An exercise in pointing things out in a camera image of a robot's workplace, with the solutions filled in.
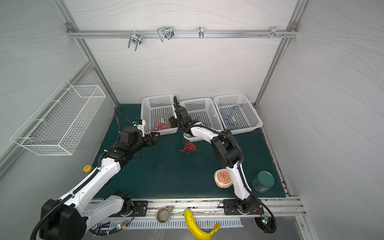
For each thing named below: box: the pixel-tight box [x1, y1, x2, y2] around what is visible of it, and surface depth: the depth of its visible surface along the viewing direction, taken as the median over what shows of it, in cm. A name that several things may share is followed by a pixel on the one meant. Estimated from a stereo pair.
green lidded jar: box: [252, 170, 275, 193], surface depth 75 cm
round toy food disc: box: [214, 168, 233, 189], surface depth 83 cm
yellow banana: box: [183, 209, 221, 240], surface depth 66 cm
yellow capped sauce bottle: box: [83, 165, 93, 173], surface depth 70 cm
